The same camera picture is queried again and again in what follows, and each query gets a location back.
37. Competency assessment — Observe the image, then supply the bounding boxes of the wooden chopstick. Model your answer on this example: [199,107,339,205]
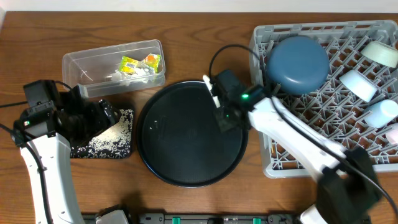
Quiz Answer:
[271,141,276,156]

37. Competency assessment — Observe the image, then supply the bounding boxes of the dark blue plate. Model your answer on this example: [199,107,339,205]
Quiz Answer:
[267,36,329,95]

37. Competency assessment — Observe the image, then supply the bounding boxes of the yellow green snack wrapper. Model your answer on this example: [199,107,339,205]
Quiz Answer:
[119,54,161,75]

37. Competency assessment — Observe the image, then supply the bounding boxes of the white tissue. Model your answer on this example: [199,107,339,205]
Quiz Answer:
[105,68,155,86]

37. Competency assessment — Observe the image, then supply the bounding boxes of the light blue rice bowl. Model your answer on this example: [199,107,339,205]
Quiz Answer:
[339,70,377,103]

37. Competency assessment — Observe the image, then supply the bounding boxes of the small light blue cup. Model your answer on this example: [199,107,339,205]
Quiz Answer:
[364,100,397,128]

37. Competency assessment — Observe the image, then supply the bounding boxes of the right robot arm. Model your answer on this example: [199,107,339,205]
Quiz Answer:
[203,71,382,223]

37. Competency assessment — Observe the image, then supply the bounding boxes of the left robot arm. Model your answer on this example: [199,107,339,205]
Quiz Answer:
[12,80,121,223]

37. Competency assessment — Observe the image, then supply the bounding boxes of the clear plastic waste bin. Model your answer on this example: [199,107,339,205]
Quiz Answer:
[62,39,165,98]

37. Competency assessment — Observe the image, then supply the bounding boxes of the grey dishwasher rack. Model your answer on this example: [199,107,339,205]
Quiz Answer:
[249,20,397,172]

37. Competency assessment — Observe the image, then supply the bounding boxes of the spilled rice grains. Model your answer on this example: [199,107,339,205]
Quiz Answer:
[70,109,134,159]

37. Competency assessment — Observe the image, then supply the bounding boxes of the black rectangular tray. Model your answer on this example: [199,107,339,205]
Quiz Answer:
[70,100,135,159]

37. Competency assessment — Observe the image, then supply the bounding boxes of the round black serving tray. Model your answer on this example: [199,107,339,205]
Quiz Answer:
[136,80,248,188]

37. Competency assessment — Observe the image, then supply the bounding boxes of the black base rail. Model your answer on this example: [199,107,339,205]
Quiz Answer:
[82,212,302,224]

